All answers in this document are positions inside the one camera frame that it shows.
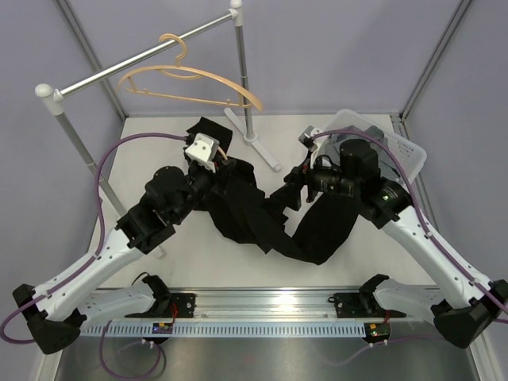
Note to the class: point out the wooden hanger front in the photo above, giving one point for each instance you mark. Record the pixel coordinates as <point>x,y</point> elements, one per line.
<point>245,98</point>

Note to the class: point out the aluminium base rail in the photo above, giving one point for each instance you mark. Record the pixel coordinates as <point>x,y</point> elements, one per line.
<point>254,303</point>

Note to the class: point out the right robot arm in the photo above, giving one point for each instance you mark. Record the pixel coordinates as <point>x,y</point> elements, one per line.
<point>467,301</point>

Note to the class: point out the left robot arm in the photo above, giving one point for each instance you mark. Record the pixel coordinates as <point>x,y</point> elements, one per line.
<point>60,309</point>

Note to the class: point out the black shirt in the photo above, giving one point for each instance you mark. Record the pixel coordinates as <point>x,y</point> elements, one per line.
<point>245,215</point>

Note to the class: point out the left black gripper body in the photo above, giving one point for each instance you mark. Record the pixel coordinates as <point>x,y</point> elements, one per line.
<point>201,182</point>

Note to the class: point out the grey button shirt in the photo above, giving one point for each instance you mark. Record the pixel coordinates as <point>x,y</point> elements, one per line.
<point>331,148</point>

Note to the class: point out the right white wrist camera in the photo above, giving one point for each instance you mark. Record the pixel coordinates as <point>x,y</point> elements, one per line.
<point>315,147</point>

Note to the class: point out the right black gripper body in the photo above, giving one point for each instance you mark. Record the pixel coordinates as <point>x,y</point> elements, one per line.
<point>312,175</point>

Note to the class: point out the wooden hanger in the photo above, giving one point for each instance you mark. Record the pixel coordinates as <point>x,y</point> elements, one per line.
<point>222,154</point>
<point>245,98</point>

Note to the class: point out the white slotted cable duct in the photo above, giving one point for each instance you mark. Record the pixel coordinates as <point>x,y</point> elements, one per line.
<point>203,329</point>

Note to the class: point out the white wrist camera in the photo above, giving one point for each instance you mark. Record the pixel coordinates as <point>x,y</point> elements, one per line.
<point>203,150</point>
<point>315,147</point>

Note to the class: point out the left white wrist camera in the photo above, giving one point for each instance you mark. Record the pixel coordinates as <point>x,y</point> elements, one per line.
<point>203,150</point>

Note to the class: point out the white plastic basket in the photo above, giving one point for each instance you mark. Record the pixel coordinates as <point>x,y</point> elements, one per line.
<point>410,156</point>

